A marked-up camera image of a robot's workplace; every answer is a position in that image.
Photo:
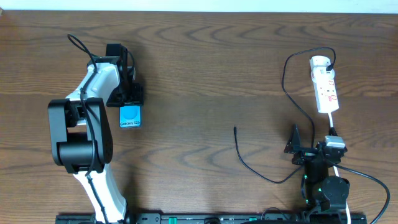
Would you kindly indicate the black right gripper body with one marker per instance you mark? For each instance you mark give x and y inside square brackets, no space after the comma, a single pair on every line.
[304,156]

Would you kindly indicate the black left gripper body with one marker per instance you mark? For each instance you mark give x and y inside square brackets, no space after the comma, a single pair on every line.
[129,94]

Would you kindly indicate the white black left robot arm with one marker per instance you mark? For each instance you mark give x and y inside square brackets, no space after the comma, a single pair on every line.
[82,143]

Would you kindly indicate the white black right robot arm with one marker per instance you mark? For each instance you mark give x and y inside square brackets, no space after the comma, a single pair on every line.
[325,194]

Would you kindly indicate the white USB charger adapter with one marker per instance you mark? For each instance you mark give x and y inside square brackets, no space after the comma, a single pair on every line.
[321,74]

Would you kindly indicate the white power strip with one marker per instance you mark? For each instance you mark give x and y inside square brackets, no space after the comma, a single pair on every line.
[325,92]

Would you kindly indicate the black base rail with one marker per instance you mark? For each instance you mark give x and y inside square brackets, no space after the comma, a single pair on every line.
[272,217]

